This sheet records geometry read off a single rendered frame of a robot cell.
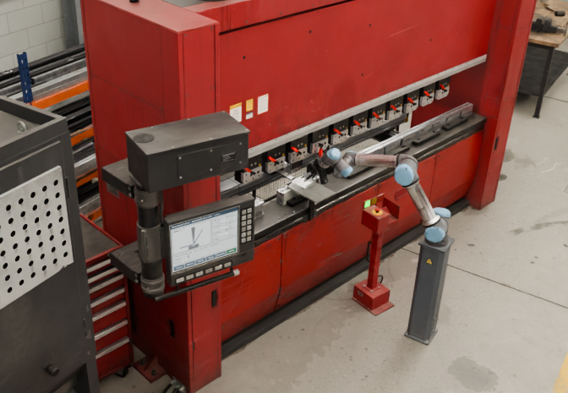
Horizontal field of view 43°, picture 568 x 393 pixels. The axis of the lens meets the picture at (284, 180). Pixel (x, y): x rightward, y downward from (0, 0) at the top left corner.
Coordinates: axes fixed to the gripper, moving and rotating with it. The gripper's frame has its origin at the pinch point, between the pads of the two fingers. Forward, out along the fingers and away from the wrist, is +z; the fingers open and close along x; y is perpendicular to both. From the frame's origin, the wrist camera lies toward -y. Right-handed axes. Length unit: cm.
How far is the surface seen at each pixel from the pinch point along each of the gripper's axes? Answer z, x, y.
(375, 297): 47, -36, -89
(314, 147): -9.9, -9.8, 16.2
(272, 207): 20.1, 21.5, -2.8
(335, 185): 15.2, -30.9, -8.7
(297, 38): -69, 10, 66
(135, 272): -30, 151, -10
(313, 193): -1.6, 4.1, -9.3
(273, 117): -35, 28, 37
